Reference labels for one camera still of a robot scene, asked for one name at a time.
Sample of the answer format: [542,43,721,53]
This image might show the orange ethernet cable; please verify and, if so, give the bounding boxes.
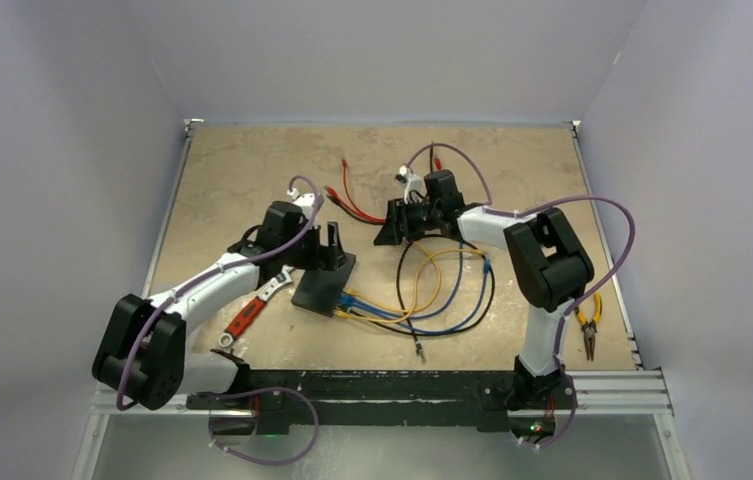
[346,241,445,316]

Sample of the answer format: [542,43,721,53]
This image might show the blue ethernet cable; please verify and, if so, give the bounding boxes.
[340,241,467,323]
[340,258,493,338]

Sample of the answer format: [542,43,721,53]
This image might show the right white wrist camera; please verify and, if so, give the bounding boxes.
[395,165,426,203]

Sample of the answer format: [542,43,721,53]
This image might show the long black ethernet cable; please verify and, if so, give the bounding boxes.
[349,234,498,362]

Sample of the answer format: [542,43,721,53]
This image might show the yellow handled pliers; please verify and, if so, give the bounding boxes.
[575,293,604,362]

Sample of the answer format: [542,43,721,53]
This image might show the yellow ethernet cable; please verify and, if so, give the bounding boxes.
[336,246,487,326]

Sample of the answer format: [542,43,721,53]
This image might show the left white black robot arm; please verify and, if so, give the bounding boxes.
[92,194,347,411]

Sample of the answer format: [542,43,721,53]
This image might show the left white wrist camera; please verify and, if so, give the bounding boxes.
[287,187,323,218]

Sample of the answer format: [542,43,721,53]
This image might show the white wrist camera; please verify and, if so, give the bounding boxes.
[287,187,323,218]
[395,165,426,203]

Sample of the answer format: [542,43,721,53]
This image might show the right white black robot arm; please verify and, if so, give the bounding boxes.
[373,167,594,407]

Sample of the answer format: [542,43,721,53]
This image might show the black network switch box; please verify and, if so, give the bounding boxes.
[291,253,357,317]

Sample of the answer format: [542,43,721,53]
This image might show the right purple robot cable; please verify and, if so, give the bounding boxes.
[405,142,637,452]

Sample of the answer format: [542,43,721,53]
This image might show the red handled adjustable wrench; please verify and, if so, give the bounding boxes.
[217,266,293,349]

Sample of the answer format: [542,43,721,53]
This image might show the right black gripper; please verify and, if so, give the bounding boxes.
[374,197,442,246]

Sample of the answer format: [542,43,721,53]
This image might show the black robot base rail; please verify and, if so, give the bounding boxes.
[187,370,575,436]

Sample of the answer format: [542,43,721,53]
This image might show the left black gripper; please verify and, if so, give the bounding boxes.
[280,221,345,271]

